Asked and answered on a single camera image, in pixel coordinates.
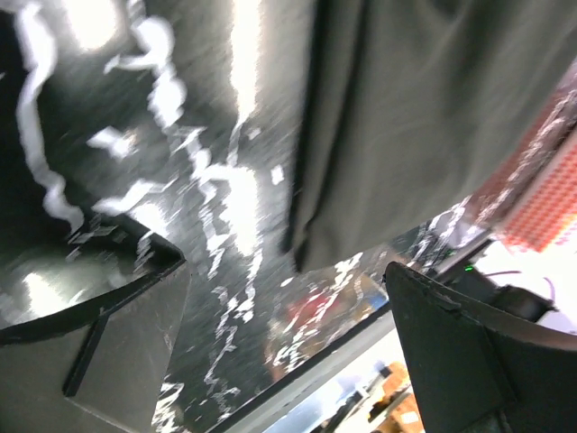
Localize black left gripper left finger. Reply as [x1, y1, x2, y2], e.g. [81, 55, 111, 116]
[1, 261, 189, 432]

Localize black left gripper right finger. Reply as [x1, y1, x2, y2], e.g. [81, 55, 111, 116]
[385, 263, 576, 432]

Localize black t shirt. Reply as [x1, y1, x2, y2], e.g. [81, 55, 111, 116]
[285, 1, 576, 272]

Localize white plastic laundry basket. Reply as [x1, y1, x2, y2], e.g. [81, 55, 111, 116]
[499, 130, 577, 252]

